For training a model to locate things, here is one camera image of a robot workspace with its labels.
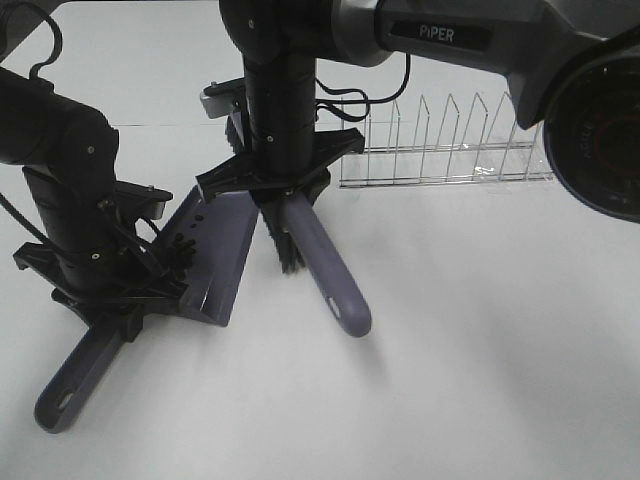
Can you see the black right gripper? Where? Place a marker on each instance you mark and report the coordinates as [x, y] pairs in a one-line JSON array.
[[281, 134]]

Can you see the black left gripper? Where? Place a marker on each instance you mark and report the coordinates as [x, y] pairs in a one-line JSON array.
[[95, 259]]

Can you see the pile of coffee beans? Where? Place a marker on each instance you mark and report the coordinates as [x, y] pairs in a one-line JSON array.
[[181, 248]]

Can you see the purple hand brush black bristles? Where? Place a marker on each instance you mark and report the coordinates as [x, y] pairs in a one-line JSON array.
[[302, 242]]

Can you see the purple plastic dustpan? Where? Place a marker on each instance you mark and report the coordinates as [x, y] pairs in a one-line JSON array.
[[222, 231]]

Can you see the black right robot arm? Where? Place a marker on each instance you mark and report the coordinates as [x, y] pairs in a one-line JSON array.
[[572, 66]]

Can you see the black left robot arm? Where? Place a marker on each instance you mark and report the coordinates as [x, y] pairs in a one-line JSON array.
[[59, 143]]

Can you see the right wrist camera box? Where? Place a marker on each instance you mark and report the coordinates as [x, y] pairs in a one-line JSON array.
[[221, 99]]

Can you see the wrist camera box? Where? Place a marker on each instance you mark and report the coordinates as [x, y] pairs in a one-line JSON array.
[[137, 201], [221, 99]]

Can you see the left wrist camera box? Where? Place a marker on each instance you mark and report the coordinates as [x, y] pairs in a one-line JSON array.
[[137, 201]]

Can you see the chrome wire rack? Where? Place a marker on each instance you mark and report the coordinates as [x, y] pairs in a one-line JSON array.
[[454, 145]]

